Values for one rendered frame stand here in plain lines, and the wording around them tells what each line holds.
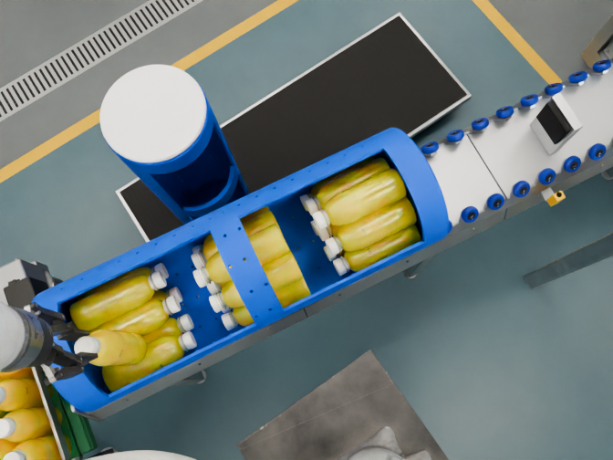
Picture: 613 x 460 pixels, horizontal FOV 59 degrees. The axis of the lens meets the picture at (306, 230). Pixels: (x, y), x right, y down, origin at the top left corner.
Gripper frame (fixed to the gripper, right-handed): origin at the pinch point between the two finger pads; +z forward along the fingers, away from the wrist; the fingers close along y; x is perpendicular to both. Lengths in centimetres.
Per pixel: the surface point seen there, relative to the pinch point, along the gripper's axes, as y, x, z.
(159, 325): 2.1, -8.8, 23.9
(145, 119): 53, -24, 28
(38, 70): 164, 25, 132
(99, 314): 8.6, 0.4, 17.7
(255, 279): -1.1, -33.4, 9.3
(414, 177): 3, -72, 8
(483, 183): 2, -96, 38
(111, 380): -4.6, 4.5, 22.2
